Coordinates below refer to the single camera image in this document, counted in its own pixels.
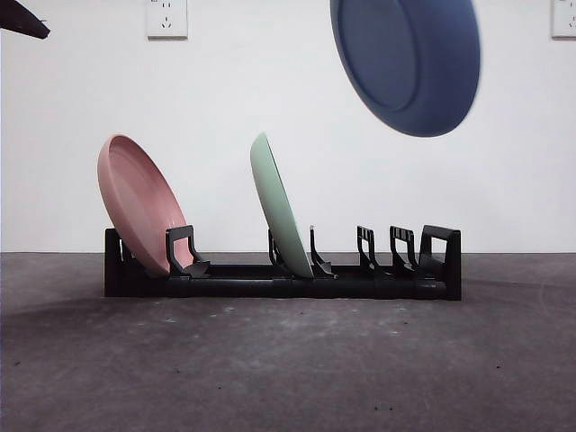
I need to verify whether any white wall socket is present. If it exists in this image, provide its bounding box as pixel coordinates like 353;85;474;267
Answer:
552;0;576;40
146;0;189;40

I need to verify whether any blue round plate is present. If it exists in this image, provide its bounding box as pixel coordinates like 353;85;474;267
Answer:
329;0;482;139

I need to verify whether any pink round plate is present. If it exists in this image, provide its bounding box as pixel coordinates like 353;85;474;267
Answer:
96;133;188;276

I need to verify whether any black plastic dish rack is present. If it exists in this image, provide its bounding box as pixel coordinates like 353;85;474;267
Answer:
103;223;464;302

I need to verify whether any green round plate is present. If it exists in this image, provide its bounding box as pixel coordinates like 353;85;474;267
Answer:
249;131;315;279

